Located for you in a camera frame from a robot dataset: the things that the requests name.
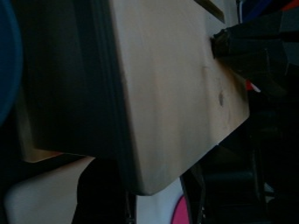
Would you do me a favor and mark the blue grey bowl with handles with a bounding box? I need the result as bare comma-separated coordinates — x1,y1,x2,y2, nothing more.
0,0,23,128

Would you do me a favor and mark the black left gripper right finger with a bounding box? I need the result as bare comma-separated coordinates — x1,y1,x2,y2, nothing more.
178,162,273,224

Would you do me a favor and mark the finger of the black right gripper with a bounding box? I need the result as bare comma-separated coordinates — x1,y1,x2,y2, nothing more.
210,35,292,99
216,11,285,40

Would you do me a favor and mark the flat pink dough disc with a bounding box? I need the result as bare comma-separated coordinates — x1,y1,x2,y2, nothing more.
170,194,192,224

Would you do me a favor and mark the white cutting board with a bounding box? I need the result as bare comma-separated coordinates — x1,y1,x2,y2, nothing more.
3,157,184,224

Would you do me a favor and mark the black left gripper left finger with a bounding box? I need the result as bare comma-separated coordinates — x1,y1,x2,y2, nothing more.
70,157,137,224

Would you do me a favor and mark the wooden drawer box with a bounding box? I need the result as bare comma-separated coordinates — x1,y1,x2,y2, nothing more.
14,0,250,197

